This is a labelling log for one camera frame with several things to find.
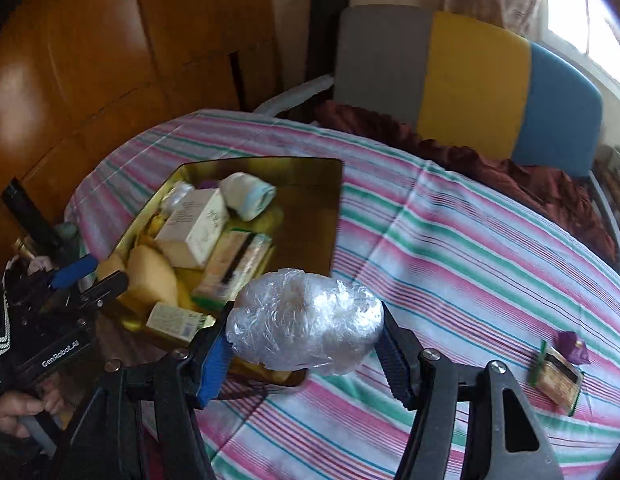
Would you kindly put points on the wooden wardrobe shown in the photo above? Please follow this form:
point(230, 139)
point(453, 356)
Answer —
point(90, 60)

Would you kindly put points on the striped bed sheet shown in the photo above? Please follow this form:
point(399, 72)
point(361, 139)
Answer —
point(465, 260)

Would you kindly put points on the white paper box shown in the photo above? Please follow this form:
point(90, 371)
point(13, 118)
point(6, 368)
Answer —
point(195, 230)

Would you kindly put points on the clear plastic bag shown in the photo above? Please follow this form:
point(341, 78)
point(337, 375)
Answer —
point(305, 320)

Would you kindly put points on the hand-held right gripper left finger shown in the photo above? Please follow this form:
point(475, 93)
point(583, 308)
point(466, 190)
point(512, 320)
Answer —
point(215, 365)

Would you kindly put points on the gold gift box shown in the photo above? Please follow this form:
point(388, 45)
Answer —
point(300, 210)

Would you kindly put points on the green cream carton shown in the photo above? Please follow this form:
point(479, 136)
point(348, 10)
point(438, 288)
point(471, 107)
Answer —
point(175, 320)

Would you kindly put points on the maroon blanket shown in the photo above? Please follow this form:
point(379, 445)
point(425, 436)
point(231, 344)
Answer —
point(540, 185)

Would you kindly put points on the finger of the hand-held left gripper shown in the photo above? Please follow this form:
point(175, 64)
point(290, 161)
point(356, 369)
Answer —
point(75, 270)
point(107, 287)

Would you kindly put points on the long yellow sponge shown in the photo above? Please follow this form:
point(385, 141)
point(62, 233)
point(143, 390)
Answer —
point(150, 275)

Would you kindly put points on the person's left hand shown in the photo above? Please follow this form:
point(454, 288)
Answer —
point(20, 410)

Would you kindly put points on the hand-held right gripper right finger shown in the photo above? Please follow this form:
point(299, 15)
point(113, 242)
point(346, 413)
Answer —
point(392, 360)

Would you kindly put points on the black tube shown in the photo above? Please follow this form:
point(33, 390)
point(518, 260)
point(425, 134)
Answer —
point(25, 215)

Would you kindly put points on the rice cracker packet green wrapper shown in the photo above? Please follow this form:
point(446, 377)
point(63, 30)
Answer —
point(557, 385)

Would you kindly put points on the grey yellow blue sofa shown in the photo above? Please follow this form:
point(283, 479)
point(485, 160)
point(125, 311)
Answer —
point(470, 75)

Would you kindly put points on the grey green bottle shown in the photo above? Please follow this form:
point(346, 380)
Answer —
point(67, 237)

